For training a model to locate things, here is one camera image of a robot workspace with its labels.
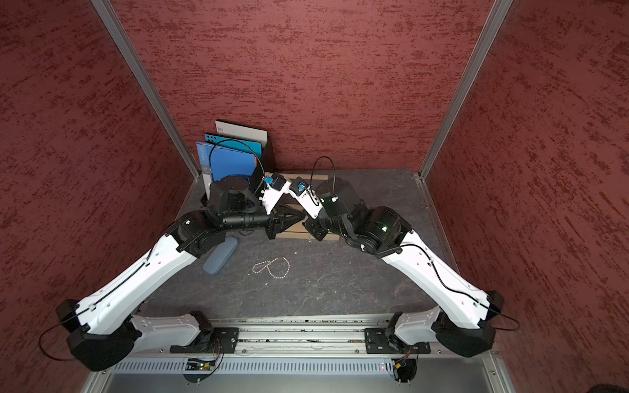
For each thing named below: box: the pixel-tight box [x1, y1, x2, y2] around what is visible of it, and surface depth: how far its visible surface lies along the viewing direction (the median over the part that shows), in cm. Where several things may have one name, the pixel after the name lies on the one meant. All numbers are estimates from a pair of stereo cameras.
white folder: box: [214, 120, 268, 147], surface depth 101 cm
